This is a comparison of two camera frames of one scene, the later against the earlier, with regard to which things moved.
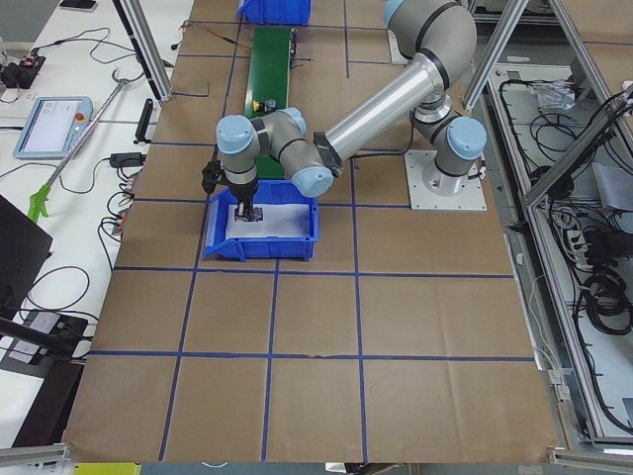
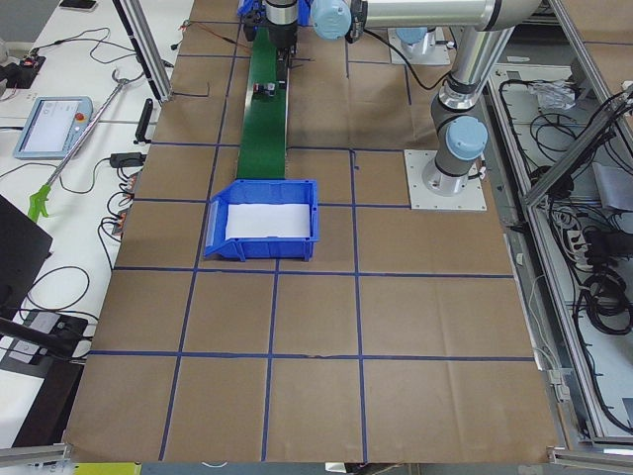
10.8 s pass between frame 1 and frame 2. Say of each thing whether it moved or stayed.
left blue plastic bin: stayed
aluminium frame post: stayed
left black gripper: moved
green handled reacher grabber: stayed
